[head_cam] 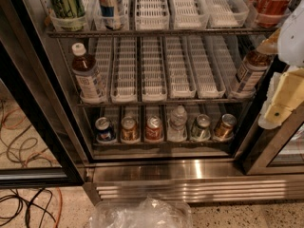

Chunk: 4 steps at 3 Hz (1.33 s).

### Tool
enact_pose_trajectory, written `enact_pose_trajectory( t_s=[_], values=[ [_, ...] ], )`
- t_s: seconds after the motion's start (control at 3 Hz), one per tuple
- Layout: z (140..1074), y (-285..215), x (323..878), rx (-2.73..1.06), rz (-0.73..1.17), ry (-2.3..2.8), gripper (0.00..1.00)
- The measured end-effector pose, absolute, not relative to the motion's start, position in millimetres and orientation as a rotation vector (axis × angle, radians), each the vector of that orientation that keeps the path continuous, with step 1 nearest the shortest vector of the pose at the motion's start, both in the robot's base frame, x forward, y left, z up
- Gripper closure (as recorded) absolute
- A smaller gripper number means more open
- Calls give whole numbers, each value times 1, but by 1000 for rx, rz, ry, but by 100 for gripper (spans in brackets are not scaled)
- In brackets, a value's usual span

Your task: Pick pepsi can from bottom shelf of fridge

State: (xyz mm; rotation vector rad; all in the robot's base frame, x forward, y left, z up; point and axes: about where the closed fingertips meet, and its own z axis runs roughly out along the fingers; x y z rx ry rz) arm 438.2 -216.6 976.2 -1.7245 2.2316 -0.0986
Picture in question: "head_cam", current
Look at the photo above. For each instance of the clear water bottle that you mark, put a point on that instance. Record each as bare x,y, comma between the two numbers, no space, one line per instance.
176,131

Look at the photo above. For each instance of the green tall can top shelf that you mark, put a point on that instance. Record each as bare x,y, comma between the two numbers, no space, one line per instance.
71,11

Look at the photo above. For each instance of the clear plastic bin with bag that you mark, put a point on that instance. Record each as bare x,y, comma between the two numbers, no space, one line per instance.
147,213

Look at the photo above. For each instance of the brown gold soda can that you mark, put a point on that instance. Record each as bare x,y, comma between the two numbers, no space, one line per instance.
129,131

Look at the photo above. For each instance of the steel fridge bottom grille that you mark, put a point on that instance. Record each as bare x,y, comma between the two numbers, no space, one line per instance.
193,181

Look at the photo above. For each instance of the left glass fridge door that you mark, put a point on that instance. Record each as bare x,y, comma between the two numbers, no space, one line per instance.
34,69

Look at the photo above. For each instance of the green soda can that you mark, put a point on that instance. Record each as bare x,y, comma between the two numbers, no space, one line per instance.
200,129

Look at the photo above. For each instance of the red soda can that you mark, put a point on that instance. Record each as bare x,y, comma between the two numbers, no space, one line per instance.
153,130

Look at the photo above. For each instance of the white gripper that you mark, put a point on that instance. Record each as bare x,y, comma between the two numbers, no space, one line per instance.
292,38

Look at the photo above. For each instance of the right glass fridge door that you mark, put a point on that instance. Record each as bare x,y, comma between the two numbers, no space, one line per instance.
270,151

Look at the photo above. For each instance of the right tea bottle white cap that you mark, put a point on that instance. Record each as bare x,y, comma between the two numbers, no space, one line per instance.
249,73

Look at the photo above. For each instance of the tea bottle white cap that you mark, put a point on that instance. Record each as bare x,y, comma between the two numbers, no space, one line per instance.
88,75
249,73

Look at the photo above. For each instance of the red coca-cola can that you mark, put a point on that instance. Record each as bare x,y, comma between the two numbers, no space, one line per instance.
269,12

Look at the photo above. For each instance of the glass fridge door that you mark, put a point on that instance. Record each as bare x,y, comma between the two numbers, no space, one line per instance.
34,69
270,151

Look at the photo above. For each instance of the orange gold soda can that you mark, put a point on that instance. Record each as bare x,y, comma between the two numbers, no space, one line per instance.
224,130

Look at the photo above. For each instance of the left tea bottle white cap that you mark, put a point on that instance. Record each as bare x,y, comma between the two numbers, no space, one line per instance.
88,75

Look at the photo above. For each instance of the blue pepsi can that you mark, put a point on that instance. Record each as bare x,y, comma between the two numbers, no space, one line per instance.
105,131

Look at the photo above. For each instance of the blue beige tall can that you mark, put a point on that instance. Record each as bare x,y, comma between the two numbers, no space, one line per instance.
112,13

